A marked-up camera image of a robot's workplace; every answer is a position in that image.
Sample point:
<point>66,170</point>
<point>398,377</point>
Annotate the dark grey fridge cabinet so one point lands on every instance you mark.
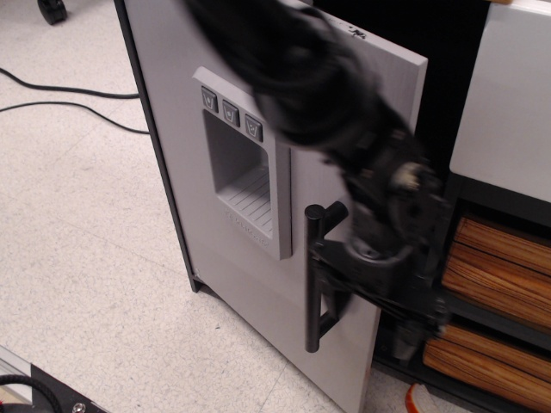
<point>424,53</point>

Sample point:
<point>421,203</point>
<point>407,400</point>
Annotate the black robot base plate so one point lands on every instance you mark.
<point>47,394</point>

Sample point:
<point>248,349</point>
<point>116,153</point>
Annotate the orange white object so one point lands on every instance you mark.
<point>419,400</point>

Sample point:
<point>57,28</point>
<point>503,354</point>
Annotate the grey water dispenser panel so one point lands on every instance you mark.
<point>250,169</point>

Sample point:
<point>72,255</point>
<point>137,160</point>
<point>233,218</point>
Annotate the lower wooden storage bin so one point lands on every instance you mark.
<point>489,364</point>

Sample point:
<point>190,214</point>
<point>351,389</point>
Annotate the black bar door handle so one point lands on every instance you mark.
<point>319,221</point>

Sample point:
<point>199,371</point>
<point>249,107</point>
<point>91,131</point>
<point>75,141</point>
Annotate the black caster wheel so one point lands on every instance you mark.
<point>53,11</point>

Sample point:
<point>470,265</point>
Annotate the aluminium rail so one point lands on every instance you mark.
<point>12,364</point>

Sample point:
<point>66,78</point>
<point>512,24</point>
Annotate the white cabinet panel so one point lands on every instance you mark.
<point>504,134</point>

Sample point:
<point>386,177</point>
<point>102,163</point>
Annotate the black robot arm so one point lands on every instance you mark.
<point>311,88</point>

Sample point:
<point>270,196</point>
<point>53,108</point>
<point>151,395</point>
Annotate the upper wooden storage bin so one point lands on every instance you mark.
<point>501,268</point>

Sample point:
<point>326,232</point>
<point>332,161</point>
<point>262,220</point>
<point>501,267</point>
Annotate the wooden storage bin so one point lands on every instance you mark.
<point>501,268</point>
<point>489,364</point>

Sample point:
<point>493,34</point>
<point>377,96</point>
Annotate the grey toy fridge door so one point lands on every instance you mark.
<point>300,195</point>

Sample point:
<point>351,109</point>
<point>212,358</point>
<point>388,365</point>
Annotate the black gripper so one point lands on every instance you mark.
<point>392,284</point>

